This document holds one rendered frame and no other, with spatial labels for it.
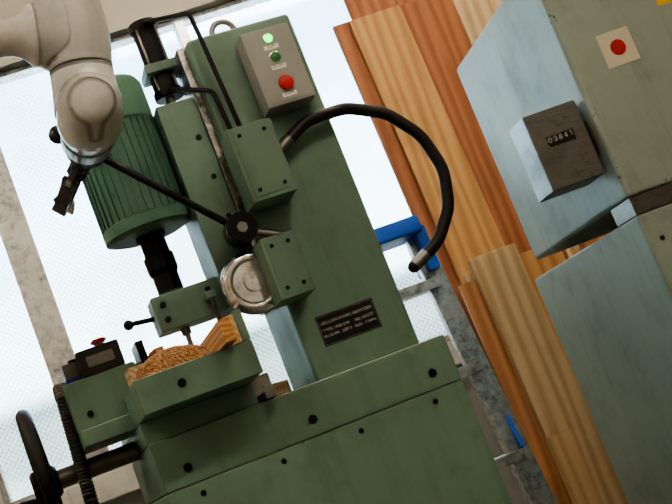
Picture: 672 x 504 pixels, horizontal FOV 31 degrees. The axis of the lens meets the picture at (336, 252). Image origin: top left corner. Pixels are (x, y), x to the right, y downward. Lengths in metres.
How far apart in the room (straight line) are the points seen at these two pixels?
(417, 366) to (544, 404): 1.38
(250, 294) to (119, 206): 0.31
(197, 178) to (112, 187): 0.16
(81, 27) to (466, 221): 2.02
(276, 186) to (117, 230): 0.32
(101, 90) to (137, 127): 0.51
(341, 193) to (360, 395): 0.42
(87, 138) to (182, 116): 0.52
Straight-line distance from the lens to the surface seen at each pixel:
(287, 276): 2.24
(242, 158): 2.30
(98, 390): 2.27
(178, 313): 2.37
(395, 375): 2.24
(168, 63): 2.51
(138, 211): 2.36
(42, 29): 2.00
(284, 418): 2.18
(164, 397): 2.04
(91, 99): 1.91
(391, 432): 2.22
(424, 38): 4.02
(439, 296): 3.19
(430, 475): 2.23
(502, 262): 3.65
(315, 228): 2.37
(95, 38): 2.00
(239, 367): 2.06
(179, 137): 2.42
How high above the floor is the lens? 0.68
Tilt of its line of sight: 8 degrees up
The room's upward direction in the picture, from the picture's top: 22 degrees counter-clockwise
